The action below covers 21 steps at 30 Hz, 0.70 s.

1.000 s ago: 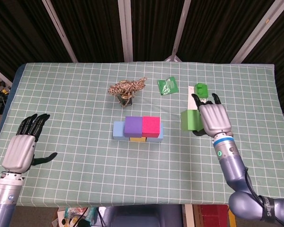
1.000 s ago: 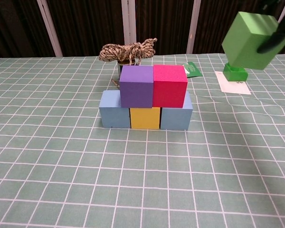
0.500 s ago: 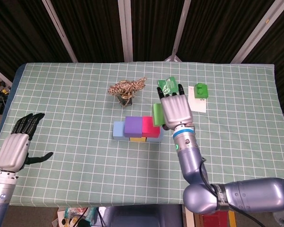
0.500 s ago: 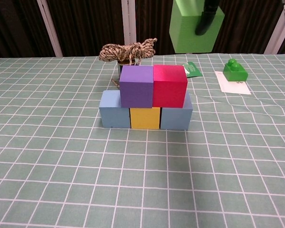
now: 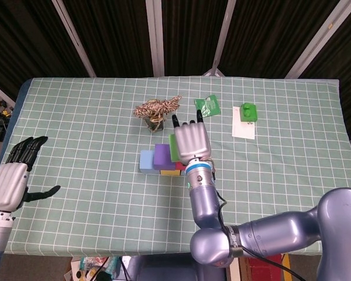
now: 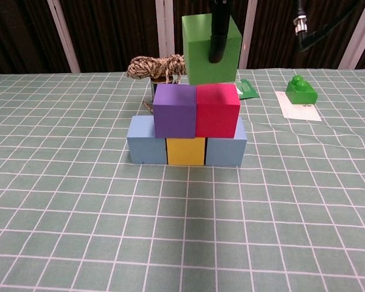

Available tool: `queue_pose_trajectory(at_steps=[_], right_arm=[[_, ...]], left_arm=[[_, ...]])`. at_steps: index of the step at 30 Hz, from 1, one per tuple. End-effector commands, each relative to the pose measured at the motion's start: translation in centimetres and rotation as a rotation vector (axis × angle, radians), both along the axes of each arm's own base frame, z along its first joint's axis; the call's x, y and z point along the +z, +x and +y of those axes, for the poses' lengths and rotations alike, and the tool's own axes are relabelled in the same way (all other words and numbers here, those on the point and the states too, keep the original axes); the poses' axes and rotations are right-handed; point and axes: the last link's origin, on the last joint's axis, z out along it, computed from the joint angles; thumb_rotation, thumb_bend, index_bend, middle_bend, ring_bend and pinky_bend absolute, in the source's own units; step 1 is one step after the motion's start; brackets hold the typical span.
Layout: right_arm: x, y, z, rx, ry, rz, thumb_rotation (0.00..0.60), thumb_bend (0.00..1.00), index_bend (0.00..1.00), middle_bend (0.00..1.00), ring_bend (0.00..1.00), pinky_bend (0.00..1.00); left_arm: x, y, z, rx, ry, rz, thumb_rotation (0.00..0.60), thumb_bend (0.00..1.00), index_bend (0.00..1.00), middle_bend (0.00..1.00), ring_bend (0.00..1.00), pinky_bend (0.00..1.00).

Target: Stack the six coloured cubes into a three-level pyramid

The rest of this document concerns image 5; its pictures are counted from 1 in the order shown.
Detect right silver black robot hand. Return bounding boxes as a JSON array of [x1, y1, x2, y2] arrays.
[[171, 109, 213, 165]]

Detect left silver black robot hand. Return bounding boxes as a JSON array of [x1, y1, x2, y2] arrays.
[[0, 136, 61, 213]]

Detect green foam cube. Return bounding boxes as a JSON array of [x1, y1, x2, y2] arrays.
[[168, 133, 181, 162]]

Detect purple foam cube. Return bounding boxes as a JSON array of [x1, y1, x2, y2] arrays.
[[153, 143, 177, 170]]

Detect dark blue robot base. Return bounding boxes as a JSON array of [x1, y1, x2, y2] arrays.
[[128, 253, 226, 281]]

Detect green foil packet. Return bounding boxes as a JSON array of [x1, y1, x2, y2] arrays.
[[194, 94, 221, 119]]

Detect white paper card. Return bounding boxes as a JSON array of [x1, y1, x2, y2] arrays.
[[232, 106, 256, 140]]

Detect green toy building brick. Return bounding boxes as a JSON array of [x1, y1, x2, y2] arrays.
[[240, 102, 259, 123]]

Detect green checked tablecloth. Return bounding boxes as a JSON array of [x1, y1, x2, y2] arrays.
[[0, 76, 351, 256]]

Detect colourful printed bag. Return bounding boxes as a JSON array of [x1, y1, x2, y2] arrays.
[[70, 255, 121, 281]]

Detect white table leg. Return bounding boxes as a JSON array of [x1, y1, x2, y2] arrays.
[[228, 259, 241, 281]]

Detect red box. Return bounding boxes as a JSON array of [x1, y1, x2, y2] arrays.
[[247, 253, 283, 281]]

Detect yellow bar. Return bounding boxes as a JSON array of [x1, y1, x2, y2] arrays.
[[281, 253, 293, 281]]

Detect braided beige rope bundle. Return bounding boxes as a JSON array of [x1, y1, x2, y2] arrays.
[[133, 94, 183, 132]]

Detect metal frame foot bracket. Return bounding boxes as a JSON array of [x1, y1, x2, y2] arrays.
[[203, 67, 225, 77]]

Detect tangled cables yellow connectors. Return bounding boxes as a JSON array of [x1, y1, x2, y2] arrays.
[[0, 101, 14, 118]]

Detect white frame post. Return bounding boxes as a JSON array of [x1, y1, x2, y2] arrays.
[[0, 78, 17, 109], [285, 0, 351, 79], [145, 0, 166, 77], [51, 0, 97, 77], [212, 0, 238, 73]]

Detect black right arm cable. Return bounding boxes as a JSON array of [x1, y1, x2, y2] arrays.
[[212, 172, 304, 281]]

